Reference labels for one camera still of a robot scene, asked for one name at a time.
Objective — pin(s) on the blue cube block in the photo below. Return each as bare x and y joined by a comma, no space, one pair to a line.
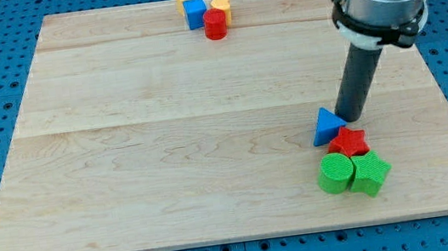
193,12

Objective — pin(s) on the wooden board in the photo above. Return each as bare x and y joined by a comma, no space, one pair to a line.
135,133

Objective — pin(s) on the blue triangle block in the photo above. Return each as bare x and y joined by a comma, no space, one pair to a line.
327,127

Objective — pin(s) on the red cylinder block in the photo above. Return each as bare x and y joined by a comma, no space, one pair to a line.
215,24

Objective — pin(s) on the green cylinder block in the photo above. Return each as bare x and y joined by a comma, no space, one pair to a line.
336,173

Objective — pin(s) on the yellow heart block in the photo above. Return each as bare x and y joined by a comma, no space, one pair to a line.
224,5

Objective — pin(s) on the red star block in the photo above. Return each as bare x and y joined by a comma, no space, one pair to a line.
349,142

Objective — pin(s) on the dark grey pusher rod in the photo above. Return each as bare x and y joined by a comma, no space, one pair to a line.
357,78

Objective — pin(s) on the green star block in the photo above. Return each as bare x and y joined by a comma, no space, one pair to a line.
370,172

